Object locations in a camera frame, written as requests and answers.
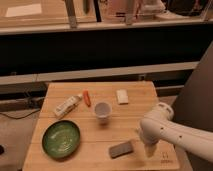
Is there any dark grey eraser block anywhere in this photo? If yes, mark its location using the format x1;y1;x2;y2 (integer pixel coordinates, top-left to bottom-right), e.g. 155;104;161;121
109;141;134;159

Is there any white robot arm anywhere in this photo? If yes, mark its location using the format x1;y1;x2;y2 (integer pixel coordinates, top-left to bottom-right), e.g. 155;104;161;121
139;102;213;163

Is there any white paper cup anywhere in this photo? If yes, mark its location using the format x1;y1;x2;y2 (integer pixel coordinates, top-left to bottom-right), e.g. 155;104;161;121
94;102;111;119

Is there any orange carrot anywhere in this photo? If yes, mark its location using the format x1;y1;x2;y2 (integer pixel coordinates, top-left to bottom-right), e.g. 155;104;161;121
83;90;91;107

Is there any green ceramic plate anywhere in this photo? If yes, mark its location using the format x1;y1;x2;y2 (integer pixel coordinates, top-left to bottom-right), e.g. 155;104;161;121
42;120;81;160

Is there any white tube bottle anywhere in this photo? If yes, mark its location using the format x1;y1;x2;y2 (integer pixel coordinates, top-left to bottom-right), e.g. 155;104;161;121
54;94;82;118

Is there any black cable on floor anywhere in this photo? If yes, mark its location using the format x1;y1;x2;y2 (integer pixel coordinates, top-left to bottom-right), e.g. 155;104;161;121
0;108;41;121

